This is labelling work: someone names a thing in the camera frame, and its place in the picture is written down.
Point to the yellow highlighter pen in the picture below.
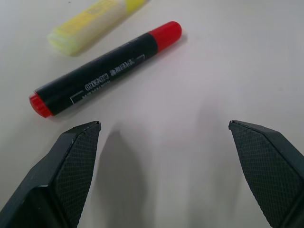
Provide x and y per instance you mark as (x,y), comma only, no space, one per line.
(88,26)

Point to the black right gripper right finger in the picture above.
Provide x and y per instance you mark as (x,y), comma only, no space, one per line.
(268,171)

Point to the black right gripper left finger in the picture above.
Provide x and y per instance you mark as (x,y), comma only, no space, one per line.
(59,175)

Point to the black marker with red cap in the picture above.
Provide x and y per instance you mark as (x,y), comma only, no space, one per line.
(104,69)

